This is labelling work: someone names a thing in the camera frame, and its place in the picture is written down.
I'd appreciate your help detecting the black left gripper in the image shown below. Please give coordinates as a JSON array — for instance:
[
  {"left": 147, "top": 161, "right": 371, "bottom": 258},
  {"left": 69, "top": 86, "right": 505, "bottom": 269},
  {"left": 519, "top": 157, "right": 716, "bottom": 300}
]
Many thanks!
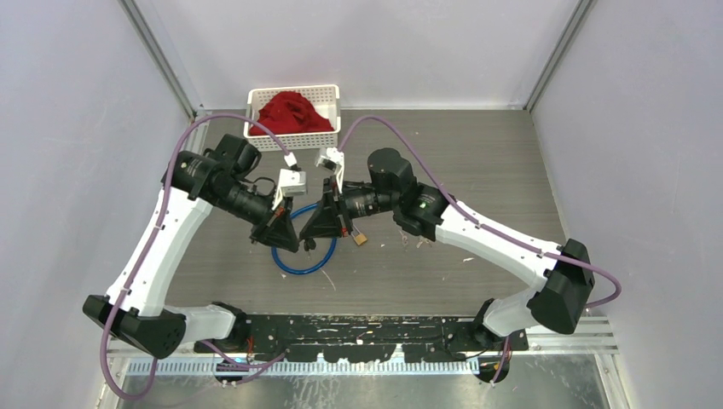
[{"left": 217, "top": 181, "right": 300, "bottom": 251}]

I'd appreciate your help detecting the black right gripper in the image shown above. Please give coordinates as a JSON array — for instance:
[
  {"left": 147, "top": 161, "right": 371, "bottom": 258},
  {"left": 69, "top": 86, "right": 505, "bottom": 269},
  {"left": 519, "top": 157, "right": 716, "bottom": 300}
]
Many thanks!
[{"left": 301, "top": 176, "right": 397, "bottom": 240}]

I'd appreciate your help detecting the orange black padlock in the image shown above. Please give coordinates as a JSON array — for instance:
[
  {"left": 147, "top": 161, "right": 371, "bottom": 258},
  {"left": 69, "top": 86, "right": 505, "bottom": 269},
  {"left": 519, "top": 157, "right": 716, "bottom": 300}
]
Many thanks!
[{"left": 303, "top": 239, "right": 317, "bottom": 252}]

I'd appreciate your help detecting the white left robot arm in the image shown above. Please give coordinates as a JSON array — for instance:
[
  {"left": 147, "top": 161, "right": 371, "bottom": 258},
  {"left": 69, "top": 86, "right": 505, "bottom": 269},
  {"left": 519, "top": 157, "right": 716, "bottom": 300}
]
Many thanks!
[{"left": 82, "top": 135, "right": 307, "bottom": 360}]

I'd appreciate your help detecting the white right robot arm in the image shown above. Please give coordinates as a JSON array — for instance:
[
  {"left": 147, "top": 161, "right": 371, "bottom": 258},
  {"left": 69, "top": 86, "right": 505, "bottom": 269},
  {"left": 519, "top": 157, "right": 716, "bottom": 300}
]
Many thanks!
[{"left": 299, "top": 147, "right": 595, "bottom": 350}]

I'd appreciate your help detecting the small silver key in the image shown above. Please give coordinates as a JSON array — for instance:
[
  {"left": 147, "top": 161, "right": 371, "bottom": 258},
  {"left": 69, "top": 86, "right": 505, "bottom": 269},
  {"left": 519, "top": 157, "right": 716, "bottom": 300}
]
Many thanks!
[{"left": 399, "top": 230, "right": 408, "bottom": 249}]

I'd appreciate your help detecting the silver key bunch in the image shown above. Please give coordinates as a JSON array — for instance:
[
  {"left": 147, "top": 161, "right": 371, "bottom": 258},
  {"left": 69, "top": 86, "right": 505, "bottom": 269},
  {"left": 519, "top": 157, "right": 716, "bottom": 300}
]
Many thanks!
[{"left": 416, "top": 237, "right": 432, "bottom": 249}]

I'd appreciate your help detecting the brass padlock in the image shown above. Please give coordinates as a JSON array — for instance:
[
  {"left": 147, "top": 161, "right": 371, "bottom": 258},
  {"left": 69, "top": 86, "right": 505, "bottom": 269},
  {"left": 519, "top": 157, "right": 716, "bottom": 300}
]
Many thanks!
[{"left": 351, "top": 230, "right": 368, "bottom": 246}]

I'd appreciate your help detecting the white perforated plastic basket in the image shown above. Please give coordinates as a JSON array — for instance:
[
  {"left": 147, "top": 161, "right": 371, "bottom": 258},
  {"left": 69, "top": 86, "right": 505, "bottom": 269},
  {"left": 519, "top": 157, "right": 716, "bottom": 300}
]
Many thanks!
[{"left": 247, "top": 84, "right": 341, "bottom": 150}]

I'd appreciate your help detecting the red cloth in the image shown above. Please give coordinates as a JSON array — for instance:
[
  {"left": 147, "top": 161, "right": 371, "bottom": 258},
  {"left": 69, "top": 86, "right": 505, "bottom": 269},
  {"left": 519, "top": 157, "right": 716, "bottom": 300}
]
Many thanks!
[{"left": 253, "top": 90, "right": 334, "bottom": 135}]

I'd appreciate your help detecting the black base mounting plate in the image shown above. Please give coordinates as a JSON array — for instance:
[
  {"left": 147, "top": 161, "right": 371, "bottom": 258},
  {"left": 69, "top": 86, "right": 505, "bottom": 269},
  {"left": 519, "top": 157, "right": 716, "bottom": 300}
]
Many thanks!
[{"left": 222, "top": 314, "right": 502, "bottom": 363}]

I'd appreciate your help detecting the blue cable lock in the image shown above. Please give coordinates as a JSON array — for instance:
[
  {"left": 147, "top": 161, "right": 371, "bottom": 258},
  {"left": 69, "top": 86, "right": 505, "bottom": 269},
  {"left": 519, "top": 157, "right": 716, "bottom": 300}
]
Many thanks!
[{"left": 270, "top": 239, "right": 338, "bottom": 276}]

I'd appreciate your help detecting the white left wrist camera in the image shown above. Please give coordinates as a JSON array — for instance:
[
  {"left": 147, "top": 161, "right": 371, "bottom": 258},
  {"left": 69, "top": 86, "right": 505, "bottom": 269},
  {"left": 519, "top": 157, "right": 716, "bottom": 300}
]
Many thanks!
[{"left": 272, "top": 169, "right": 308, "bottom": 210}]

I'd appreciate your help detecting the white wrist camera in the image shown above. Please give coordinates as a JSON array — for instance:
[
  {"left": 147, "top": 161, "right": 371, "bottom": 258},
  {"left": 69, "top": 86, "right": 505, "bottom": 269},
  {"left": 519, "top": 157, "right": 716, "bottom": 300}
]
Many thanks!
[
  {"left": 315, "top": 147, "right": 345, "bottom": 188},
  {"left": 272, "top": 169, "right": 308, "bottom": 210}
]

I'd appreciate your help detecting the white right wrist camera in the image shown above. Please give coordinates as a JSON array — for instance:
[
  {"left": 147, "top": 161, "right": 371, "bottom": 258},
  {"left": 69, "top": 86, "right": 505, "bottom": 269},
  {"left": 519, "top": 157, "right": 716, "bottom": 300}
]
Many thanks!
[{"left": 315, "top": 147, "right": 345, "bottom": 188}]

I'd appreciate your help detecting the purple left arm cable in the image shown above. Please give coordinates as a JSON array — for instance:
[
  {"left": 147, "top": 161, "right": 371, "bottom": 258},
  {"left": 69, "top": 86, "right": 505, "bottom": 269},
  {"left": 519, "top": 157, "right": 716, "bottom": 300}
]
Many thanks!
[{"left": 100, "top": 113, "right": 300, "bottom": 402}]

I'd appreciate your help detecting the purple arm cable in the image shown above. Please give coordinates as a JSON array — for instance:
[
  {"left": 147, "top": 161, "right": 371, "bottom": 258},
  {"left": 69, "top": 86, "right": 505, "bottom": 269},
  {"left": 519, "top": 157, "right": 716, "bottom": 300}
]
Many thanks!
[
  {"left": 338, "top": 115, "right": 622, "bottom": 385},
  {"left": 100, "top": 113, "right": 300, "bottom": 402}
]

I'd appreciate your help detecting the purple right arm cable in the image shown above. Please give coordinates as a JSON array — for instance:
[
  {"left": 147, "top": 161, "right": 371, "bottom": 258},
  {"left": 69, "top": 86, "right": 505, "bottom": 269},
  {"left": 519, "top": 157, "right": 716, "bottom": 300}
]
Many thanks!
[{"left": 338, "top": 115, "right": 622, "bottom": 385}]

